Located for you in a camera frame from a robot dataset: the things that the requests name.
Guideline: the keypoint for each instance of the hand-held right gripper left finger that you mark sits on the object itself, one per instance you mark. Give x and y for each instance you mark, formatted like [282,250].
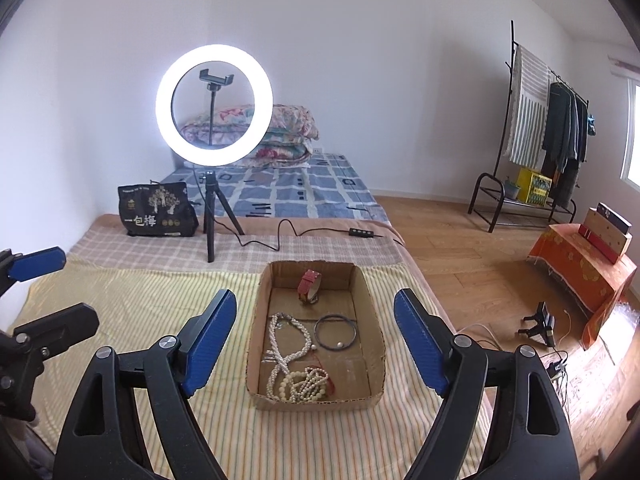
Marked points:
[210,345]

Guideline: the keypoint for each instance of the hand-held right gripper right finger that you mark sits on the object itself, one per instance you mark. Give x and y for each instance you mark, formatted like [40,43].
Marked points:
[420,345]

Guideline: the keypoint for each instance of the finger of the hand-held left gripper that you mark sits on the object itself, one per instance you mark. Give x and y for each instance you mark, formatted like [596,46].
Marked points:
[40,262]
[55,330]

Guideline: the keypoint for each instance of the shallow cardboard box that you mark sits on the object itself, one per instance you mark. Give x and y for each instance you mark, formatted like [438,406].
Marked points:
[365,310]

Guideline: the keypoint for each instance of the dark thin bangle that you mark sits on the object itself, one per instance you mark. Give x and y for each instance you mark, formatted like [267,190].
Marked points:
[340,345]

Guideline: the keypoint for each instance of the yellow striped blanket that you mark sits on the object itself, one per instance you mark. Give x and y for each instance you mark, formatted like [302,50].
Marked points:
[150,290]

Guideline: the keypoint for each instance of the black printed snack bag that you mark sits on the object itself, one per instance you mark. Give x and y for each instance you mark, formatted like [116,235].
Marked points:
[155,210]

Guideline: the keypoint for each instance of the small black floor tripod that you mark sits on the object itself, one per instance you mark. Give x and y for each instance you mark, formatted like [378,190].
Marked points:
[547,322]

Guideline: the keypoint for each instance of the floor power strip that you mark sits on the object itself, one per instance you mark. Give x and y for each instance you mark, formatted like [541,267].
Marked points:
[555,367]

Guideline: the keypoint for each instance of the orange cloth covered table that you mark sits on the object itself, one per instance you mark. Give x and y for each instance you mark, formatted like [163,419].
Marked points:
[575,270]

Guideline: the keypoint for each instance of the blue patterned bed sheet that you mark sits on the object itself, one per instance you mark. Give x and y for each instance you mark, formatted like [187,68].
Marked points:
[280,185]

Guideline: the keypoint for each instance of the yellow crate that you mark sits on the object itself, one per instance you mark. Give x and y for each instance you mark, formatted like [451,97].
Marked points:
[532,185]

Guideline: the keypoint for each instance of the red flat box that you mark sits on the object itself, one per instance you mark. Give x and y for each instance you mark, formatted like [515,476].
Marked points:
[587,232]

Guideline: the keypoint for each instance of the pink floral pillow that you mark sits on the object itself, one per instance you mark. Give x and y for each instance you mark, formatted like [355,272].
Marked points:
[280,154]

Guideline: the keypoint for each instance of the stacked gift boxes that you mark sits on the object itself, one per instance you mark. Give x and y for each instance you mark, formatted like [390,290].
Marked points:
[610,232]

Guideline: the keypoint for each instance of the floral folded quilt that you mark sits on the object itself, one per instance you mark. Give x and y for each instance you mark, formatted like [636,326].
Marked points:
[290,120]

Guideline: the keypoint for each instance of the black phone holder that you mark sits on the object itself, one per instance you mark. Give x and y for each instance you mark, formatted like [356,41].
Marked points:
[216,77]

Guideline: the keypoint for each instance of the striped hanging towel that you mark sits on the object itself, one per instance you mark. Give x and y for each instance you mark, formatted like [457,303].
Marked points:
[525,110]

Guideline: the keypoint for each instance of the dark hanging clothes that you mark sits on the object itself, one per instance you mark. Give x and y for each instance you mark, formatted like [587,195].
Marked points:
[562,125]

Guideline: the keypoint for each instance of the window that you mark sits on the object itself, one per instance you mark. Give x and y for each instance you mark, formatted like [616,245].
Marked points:
[634,130]

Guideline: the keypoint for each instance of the black clothes rack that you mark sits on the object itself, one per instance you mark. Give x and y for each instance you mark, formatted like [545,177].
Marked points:
[512,40]

